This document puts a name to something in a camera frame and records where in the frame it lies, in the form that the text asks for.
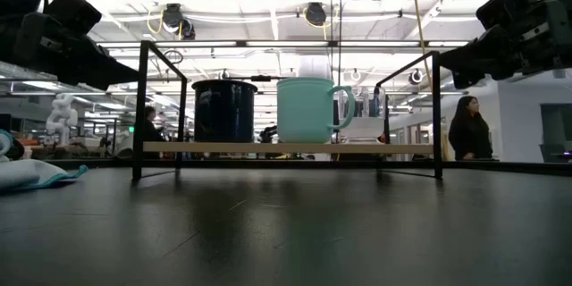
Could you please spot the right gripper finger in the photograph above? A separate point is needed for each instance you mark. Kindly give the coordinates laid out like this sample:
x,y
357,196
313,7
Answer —
x,y
467,64

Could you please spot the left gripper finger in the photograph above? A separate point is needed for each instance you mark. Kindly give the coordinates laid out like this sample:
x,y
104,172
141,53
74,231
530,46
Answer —
x,y
111,73

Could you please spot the navy speckled enamel mug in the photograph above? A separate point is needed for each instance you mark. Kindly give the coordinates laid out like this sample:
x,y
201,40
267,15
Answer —
x,y
223,111

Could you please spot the mint green ceramic mug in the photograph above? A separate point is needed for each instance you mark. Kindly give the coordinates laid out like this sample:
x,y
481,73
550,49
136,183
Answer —
x,y
304,111

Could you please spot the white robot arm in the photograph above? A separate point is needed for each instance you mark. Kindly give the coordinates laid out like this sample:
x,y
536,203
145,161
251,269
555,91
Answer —
x,y
62,116

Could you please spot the person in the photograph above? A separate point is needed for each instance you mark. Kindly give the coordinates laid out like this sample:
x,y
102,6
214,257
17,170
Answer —
x,y
469,134
152,134

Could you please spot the dark monitor screen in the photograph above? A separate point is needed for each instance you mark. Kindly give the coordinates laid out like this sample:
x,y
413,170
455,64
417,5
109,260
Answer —
x,y
554,129

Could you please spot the light blue microfibre cloth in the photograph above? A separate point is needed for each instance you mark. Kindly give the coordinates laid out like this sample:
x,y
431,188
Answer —
x,y
31,172

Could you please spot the wooden board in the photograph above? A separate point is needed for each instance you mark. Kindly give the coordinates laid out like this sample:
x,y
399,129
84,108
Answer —
x,y
286,147

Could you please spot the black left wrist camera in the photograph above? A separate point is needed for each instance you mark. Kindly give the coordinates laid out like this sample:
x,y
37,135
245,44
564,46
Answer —
x,y
73,11

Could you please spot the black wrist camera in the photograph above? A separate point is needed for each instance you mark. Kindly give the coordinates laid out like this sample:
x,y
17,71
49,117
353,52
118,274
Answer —
x,y
505,6
73,11

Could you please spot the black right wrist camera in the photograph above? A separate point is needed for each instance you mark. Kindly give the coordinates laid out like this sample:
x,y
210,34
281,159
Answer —
x,y
505,6

